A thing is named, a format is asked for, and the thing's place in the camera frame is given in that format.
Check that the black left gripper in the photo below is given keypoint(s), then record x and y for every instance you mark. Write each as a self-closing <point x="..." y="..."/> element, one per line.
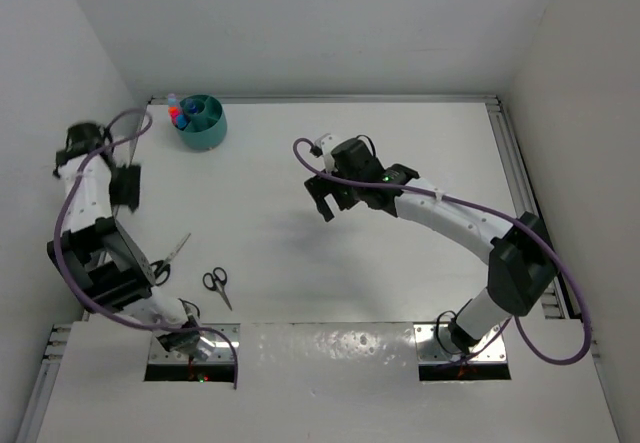
<point x="129" y="195"/>

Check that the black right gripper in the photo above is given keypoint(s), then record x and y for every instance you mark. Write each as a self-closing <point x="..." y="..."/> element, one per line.
<point x="319" y="188"/>

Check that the large black scissors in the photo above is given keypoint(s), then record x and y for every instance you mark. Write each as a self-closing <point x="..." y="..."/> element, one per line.
<point x="162" y="267"/>

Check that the small black scissors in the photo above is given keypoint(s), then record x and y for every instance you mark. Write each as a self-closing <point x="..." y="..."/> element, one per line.
<point x="216" y="280"/>

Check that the black orange highlighter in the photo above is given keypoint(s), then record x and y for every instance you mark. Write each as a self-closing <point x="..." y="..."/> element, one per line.
<point x="180" y="121"/>

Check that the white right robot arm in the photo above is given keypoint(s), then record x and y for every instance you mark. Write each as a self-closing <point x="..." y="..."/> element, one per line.
<point x="519" y="271"/>

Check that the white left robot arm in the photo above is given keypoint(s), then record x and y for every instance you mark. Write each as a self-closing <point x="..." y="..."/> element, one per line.
<point x="100" y="255"/>

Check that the teal round desk organizer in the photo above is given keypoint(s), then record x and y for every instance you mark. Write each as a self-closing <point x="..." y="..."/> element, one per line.
<point x="206" y="130"/>

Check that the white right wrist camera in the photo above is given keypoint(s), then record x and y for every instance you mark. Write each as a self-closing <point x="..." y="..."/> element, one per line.
<point x="322" y="148"/>

